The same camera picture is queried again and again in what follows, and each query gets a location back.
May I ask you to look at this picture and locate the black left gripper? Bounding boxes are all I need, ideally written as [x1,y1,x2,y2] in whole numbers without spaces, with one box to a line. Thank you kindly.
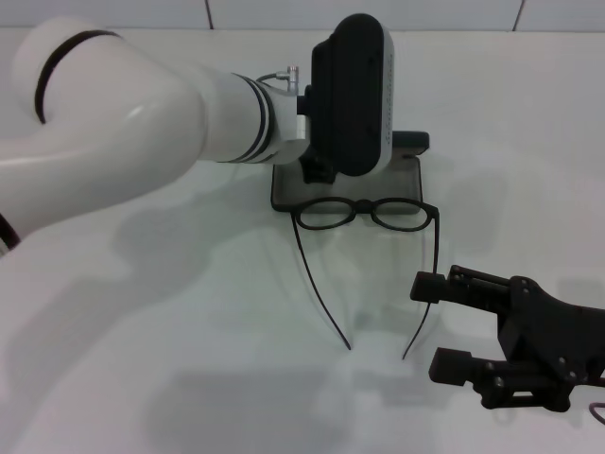
[298,149,339,185]

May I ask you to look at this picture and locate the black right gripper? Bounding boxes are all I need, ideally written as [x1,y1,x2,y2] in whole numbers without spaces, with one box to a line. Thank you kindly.
[409,265,605,411]

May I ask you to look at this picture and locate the black glasses case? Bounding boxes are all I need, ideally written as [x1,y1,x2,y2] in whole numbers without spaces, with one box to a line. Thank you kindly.
[270,131,431,214]

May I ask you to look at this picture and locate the black thin-framed glasses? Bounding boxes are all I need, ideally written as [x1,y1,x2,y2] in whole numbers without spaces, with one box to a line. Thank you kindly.
[290,197,443,361]

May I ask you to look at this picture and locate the silver left connector stub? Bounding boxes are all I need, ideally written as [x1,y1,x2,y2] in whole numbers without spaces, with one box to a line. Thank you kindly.
[256,65,303,94]

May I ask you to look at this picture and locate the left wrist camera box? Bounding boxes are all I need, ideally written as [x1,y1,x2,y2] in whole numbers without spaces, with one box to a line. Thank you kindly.
[296,13,396,179]

